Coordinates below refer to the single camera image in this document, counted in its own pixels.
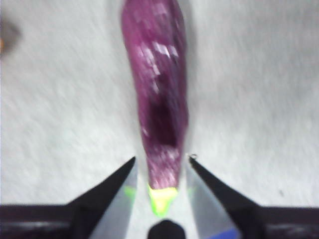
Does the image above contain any purple eggplant with green stem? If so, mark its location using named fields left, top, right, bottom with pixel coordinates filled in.
left=121, top=0, right=189, bottom=217

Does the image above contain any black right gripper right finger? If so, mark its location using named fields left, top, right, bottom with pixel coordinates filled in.
left=186, top=155, right=265, bottom=239

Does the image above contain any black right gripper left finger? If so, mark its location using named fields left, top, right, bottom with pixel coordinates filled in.
left=72, top=156, right=138, bottom=239

